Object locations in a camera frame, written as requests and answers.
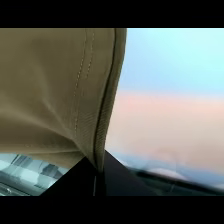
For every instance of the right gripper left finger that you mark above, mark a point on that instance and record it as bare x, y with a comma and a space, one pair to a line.
80, 181

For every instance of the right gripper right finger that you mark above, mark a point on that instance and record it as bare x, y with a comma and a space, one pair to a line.
121, 181

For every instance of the beige shirt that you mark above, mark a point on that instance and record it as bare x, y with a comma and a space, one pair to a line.
50, 90

